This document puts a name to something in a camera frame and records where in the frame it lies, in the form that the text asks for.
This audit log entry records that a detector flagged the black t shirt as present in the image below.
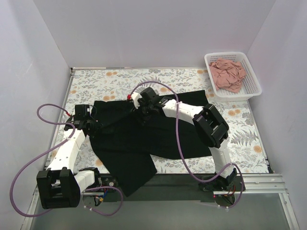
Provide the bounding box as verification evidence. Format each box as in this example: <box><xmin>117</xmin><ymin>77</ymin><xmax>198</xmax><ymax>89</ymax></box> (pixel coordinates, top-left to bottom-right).
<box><xmin>89</xmin><ymin>90</ymin><xmax>212</xmax><ymax>197</ymax></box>

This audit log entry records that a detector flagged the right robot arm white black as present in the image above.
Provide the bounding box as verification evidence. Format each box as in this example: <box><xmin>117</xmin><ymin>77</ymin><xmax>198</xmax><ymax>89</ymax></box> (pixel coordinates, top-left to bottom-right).
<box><xmin>127</xmin><ymin>87</ymin><xmax>237</xmax><ymax>191</ymax></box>

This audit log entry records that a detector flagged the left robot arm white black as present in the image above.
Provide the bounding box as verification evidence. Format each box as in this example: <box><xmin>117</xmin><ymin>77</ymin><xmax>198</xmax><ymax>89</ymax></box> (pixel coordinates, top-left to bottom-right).
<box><xmin>36</xmin><ymin>104</ymin><xmax>101</xmax><ymax>209</ymax></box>

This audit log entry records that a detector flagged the pink t shirt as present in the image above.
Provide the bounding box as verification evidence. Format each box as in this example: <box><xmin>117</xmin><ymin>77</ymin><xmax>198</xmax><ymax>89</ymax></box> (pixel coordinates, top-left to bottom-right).
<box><xmin>209</xmin><ymin>58</ymin><xmax>247</xmax><ymax>93</ymax></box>

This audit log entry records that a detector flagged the white plastic basket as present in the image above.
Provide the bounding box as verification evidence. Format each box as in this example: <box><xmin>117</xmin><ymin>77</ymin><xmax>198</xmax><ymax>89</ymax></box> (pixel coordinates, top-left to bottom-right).
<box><xmin>204</xmin><ymin>52</ymin><xmax>262</xmax><ymax>102</ymax></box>

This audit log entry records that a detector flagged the floral tablecloth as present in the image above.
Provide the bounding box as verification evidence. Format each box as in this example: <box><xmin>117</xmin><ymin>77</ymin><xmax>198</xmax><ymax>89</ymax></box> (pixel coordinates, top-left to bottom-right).
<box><xmin>64</xmin><ymin>69</ymin><xmax>269</xmax><ymax>173</ymax></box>

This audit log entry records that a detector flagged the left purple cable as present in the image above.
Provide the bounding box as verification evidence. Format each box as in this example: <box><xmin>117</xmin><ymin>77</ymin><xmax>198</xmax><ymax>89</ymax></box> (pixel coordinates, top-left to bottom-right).
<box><xmin>12</xmin><ymin>103</ymin><xmax>123</xmax><ymax>218</ymax></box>

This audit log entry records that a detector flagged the purple cable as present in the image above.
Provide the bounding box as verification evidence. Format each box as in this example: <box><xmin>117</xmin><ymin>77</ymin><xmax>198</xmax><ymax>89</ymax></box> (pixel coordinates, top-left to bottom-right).
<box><xmin>12</xmin><ymin>103</ymin><xmax>123</xmax><ymax>218</ymax></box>
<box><xmin>127</xmin><ymin>81</ymin><xmax>245</xmax><ymax>209</ymax></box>

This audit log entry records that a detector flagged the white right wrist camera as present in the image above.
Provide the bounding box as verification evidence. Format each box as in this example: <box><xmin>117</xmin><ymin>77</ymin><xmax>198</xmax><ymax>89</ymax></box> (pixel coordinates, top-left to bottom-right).
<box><xmin>127</xmin><ymin>92</ymin><xmax>142</xmax><ymax>109</ymax></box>

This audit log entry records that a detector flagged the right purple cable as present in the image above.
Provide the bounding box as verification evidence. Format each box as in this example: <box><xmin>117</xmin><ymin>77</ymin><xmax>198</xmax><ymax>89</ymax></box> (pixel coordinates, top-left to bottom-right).
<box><xmin>127</xmin><ymin>81</ymin><xmax>245</xmax><ymax>209</ymax></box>

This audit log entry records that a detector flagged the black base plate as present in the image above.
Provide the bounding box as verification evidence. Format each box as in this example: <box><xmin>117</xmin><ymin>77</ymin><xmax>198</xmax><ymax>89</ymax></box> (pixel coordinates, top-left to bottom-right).
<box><xmin>83</xmin><ymin>174</ymin><xmax>246</xmax><ymax>203</ymax></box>

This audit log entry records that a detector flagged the aluminium frame rail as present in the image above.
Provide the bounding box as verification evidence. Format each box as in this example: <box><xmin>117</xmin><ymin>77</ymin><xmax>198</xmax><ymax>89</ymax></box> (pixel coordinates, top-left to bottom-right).
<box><xmin>22</xmin><ymin>173</ymin><xmax>299</xmax><ymax>230</ymax></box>

